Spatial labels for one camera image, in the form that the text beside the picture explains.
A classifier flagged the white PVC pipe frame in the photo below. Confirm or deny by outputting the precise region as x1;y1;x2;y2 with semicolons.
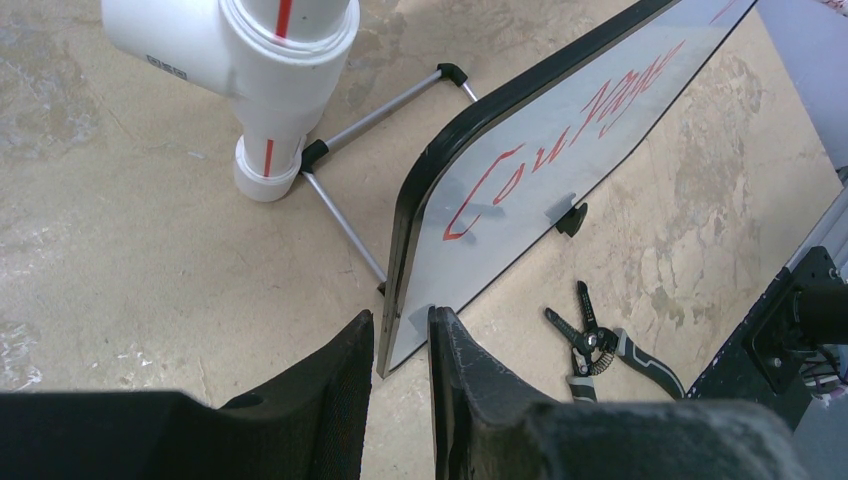
101;0;360;202

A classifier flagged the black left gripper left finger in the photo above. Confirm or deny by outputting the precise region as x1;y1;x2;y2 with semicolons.
1;310;374;479

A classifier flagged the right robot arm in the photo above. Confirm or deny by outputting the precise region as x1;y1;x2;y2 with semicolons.
794;284;847;345

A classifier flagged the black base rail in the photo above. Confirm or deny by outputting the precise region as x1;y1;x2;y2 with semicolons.
686;246;847;430

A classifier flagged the wire whiteboard stand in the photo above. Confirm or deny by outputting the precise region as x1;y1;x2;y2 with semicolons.
300;62;478;294

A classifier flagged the black framed whiteboard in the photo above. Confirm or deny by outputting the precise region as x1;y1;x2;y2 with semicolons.
377;1;752;376

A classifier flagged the black grey wire stripper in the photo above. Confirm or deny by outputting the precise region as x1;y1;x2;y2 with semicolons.
544;280;685;403

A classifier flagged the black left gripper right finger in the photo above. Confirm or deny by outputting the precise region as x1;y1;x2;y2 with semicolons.
428;307;795;479

